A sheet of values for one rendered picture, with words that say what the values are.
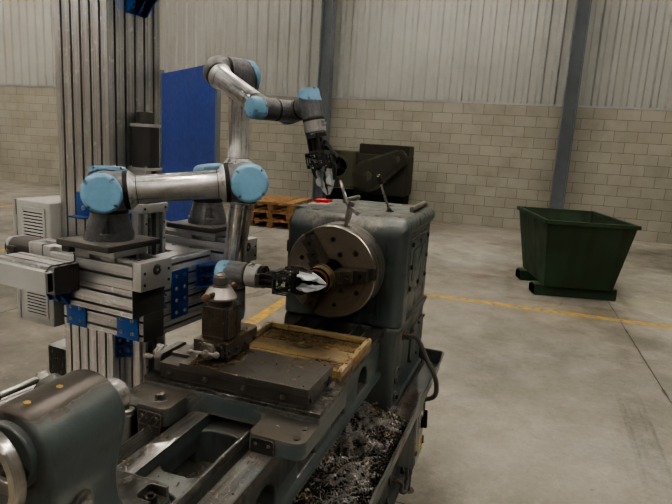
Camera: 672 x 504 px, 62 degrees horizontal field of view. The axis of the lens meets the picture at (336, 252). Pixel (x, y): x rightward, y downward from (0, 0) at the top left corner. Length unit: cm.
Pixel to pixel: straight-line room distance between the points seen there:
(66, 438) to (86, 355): 151
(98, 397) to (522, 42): 1149
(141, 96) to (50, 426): 154
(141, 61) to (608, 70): 1053
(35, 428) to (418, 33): 1172
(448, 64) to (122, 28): 1020
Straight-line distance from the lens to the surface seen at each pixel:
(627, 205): 1201
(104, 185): 173
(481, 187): 1183
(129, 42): 219
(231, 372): 136
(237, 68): 231
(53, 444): 86
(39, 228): 234
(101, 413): 91
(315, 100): 196
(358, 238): 183
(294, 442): 122
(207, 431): 140
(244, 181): 172
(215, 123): 677
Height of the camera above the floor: 151
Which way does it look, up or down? 11 degrees down
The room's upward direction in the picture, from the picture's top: 3 degrees clockwise
